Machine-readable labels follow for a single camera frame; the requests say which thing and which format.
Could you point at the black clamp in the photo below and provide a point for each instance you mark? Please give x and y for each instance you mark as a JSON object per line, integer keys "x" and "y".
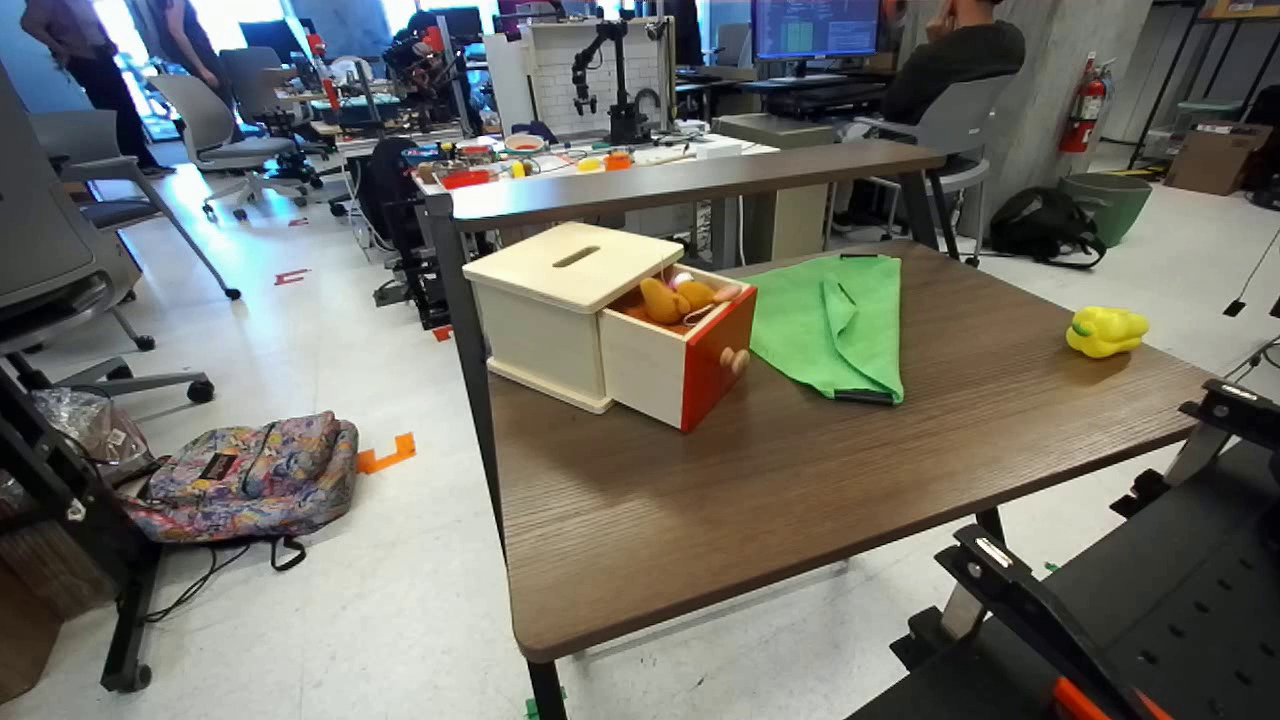
{"x": 1040, "y": 610}
{"x": 1232, "y": 405}

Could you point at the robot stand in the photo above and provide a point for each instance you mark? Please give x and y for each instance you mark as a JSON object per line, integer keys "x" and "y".
{"x": 1180, "y": 600}

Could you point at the green cloth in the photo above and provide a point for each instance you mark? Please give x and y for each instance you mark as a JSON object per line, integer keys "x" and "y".
{"x": 835, "y": 318}

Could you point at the red fire extinguisher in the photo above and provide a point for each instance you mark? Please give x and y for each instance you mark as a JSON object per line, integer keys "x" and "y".
{"x": 1083, "y": 106}

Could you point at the cardboard box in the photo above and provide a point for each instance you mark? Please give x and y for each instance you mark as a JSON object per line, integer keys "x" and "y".
{"x": 1213, "y": 157}

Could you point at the monitor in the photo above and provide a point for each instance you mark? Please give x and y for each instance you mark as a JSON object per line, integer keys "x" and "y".
{"x": 815, "y": 26}

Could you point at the black robot arm on table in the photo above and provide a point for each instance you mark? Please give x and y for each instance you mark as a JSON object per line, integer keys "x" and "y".
{"x": 612, "y": 80}

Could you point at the heap of toys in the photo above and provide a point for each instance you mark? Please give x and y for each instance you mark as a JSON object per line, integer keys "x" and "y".
{"x": 676, "y": 297}

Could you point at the wooden drawer with red front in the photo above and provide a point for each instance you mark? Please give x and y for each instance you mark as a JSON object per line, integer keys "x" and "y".
{"x": 672, "y": 360}

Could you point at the white tiled backboard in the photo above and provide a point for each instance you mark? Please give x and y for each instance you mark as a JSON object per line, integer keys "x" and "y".
{"x": 598, "y": 72}

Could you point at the yellow toy pepper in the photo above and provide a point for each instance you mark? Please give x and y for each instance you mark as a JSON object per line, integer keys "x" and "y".
{"x": 1105, "y": 331}

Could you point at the black backpack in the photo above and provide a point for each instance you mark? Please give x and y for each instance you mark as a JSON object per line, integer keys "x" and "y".
{"x": 1042, "y": 224}

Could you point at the colourful patterned backpack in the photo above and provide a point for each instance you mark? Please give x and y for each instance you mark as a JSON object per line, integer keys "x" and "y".
{"x": 250, "y": 480}

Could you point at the wooden box with slot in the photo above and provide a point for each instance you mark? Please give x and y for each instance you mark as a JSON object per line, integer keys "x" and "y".
{"x": 548, "y": 310}

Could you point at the long dark table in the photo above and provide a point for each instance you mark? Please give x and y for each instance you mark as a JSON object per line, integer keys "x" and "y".
{"x": 690, "y": 180}

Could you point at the round wooden drawer knob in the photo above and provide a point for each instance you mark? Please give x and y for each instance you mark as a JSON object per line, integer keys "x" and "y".
{"x": 736, "y": 360}

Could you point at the clear plastic bag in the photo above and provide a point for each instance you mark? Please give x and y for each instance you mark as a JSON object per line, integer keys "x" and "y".
{"x": 85, "y": 425}

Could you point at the row of grey office chairs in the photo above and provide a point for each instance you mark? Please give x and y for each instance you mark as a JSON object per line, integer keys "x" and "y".
{"x": 235, "y": 130}

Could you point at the grey office chair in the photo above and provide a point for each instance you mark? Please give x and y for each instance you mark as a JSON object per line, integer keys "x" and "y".
{"x": 950, "y": 130}
{"x": 50, "y": 250}

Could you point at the person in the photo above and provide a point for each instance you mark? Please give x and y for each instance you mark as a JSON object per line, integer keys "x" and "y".
{"x": 190, "y": 40}
{"x": 85, "y": 60}
{"x": 950, "y": 60}

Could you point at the green bin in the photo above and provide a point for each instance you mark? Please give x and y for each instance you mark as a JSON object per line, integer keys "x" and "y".
{"x": 1112, "y": 204}

